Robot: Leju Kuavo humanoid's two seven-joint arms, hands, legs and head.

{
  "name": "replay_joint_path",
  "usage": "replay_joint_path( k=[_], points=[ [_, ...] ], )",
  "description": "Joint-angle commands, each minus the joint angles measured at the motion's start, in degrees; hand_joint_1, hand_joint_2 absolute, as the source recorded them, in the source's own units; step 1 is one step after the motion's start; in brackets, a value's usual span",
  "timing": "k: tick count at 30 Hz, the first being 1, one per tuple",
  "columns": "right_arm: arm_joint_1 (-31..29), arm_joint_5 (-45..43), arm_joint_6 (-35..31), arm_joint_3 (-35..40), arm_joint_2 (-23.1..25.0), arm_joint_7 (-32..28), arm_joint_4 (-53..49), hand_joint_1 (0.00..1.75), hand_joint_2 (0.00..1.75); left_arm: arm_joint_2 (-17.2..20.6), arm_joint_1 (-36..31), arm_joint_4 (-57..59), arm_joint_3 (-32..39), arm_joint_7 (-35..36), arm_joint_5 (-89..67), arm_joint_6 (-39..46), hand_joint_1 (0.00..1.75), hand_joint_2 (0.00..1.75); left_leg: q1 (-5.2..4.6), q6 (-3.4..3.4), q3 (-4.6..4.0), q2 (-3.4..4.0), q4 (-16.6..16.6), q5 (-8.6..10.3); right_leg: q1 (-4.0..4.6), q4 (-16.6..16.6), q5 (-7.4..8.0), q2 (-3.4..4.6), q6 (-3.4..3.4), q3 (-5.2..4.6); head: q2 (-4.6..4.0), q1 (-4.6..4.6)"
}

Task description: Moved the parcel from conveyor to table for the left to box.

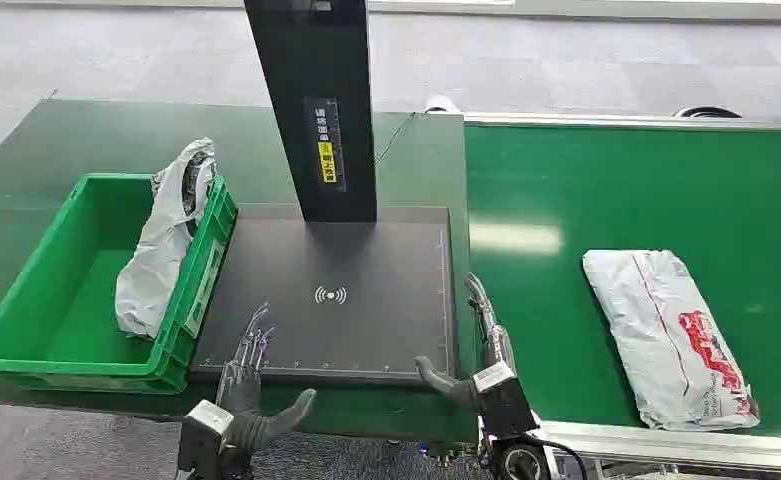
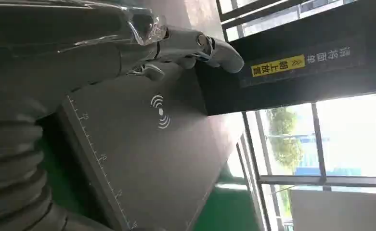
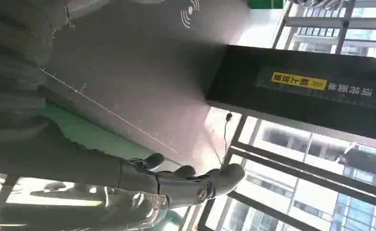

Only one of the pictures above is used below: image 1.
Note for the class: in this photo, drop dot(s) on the green conveyor belt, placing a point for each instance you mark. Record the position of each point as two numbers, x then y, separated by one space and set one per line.
662 199

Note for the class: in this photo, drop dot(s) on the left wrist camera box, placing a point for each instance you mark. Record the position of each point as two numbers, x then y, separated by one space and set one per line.
203 434

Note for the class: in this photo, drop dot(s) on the green plastic crate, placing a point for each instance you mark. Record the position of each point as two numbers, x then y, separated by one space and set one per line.
65 318

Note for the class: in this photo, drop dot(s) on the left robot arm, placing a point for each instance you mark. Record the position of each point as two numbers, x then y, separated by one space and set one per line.
228 472

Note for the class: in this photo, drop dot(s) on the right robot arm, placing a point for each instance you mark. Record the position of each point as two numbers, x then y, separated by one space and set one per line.
522 462

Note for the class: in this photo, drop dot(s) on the white round object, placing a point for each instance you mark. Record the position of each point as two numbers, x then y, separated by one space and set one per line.
441 104

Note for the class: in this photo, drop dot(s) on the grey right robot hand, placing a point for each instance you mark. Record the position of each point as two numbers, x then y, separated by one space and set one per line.
453 387

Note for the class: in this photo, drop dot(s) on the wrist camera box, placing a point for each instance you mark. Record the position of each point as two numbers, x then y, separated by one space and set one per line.
203 434
506 404

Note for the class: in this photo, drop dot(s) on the white label on crate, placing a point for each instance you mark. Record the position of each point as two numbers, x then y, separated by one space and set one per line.
203 288

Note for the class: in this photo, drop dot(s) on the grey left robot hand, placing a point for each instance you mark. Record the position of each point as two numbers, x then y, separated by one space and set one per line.
241 397

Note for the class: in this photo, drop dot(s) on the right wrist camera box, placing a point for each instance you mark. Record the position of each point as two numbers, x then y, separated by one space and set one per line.
506 404

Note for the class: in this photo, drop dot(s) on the white parcel with red print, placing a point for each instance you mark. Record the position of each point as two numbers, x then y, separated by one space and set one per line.
668 331

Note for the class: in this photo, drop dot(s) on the silver conveyor frame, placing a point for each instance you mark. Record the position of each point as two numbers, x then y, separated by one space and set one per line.
662 445

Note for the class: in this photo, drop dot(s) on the black and yellow warning label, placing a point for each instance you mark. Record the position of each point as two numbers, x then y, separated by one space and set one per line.
328 144

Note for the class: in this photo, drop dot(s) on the black round roller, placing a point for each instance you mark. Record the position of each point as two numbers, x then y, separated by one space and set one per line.
706 112

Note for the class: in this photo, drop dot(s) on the black scanner base plate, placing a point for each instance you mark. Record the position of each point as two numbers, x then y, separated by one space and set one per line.
363 318

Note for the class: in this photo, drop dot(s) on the grey plastic parcel bag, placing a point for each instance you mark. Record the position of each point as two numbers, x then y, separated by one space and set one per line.
158 258

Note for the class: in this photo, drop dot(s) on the black scanner column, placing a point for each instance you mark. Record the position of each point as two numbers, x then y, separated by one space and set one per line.
317 99

